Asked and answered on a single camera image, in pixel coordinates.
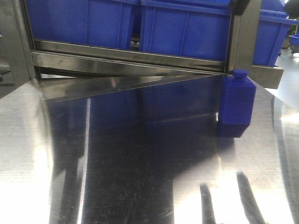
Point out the blue bottle-shaped part right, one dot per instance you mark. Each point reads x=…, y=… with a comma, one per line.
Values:
x=237, y=99

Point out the blue bin behind centre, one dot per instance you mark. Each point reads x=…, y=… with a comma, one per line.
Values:
x=188, y=29

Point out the blue bin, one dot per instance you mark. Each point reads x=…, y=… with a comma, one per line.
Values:
x=188, y=29
x=273, y=27
x=104, y=23

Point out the blue bin behind left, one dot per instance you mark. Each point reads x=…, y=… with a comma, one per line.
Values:
x=104, y=23

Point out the blue bin far right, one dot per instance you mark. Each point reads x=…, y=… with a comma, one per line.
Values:
x=273, y=27

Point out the stainless steel shelf frame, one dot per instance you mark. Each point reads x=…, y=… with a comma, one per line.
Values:
x=46, y=59

